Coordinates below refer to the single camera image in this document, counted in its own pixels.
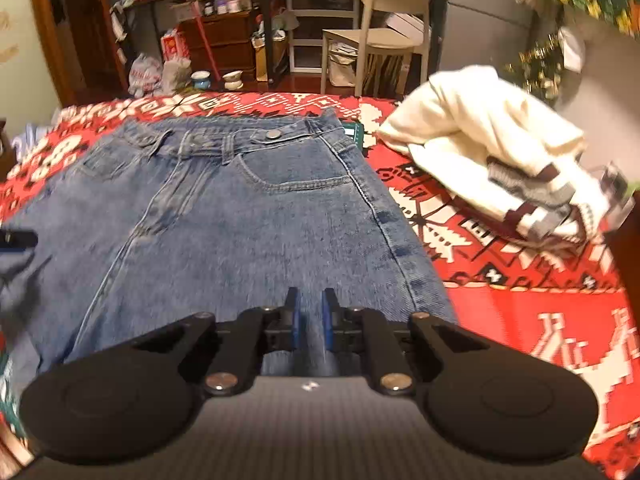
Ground grey plastic bag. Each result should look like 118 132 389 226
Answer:
162 57 193 93

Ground white tote bag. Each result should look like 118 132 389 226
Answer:
327 42 361 88

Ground small Christmas tree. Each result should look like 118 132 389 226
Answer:
505 35 566 101

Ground red patterned blanket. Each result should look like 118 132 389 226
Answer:
0 91 640 480

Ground white red plastic bag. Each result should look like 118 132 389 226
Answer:
127 55 163 98

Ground grey refrigerator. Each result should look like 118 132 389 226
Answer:
440 0 541 76

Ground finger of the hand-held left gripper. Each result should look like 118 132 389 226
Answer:
0 229 39 251

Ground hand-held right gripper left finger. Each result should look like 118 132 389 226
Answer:
120 286 302 397

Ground brown paper bag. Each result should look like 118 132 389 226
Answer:
252 30 288 81

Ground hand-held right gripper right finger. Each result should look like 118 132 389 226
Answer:
321 286 502 397

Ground blue denim jeans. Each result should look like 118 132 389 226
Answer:
0 110 458 386

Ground red carton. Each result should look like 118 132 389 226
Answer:
161 30 191 63

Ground white hanging cloth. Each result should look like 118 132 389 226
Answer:
557 27 587 73

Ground green cutting mat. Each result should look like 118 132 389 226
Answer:
345 121 366 153

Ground red broom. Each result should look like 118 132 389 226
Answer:
192 2 223 83

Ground cream knit sweater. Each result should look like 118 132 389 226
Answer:
375 65 613 251

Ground wooden drawer cabinet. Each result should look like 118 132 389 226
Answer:
177 10 258 81

